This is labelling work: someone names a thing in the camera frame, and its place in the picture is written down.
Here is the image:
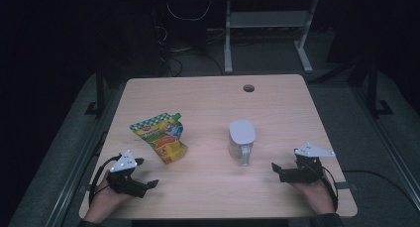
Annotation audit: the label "person's right hand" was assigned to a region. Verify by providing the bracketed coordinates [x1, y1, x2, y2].
[290, 173, 336, 216]

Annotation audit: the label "black floor cable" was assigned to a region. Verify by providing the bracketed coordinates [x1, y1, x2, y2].
[341, 170, 420, 211]

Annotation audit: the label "white hanging cable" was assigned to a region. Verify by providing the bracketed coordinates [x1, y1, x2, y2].
[165, 1, 212, 22]

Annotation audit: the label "grey metal floor rail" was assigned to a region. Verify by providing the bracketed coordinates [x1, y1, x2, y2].
[46, 97, 113, 227]
[355, 86, 420, 205]

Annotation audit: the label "right hand-held gripper cable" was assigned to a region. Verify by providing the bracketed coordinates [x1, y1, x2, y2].
[318, 166, 340, 212]

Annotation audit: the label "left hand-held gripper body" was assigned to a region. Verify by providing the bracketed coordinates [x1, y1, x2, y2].
[105, 150, 149, 199]

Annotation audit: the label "left hand-held gripper cable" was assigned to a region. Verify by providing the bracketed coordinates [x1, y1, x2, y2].
[88, 155, 122, 206]

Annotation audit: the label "white metal desk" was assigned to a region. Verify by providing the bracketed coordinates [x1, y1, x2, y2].
[211, 0, 331, 74]

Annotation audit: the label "hand-held gripper cable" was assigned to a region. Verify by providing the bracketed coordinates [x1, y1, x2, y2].
[88, 155, 122, 206]
[318, 166, 340, 212]

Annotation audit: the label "black metal stand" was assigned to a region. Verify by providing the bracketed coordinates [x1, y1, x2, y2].
[366, 59, 394, 117]
[83, 66, 107, 117]

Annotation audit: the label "yellow green spouted pouch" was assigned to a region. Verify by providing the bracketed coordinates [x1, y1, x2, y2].
[129, 112, 189, 165]

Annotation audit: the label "black tangled floor cables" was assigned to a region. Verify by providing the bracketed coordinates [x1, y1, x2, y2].
[157, 25, 226, 77]

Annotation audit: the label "grey tape strip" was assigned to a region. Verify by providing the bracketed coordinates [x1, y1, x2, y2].
[336, 181, 359, 191]

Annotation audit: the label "person's left hand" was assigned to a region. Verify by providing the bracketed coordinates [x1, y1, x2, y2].
[86, 173, 133, 221]

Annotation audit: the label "white lidded plastic jug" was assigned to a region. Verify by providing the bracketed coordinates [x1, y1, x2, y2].
[228, 119, 257, 168]

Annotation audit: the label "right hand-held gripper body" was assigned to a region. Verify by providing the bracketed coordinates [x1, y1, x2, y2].
[279, 142, 336, 184]

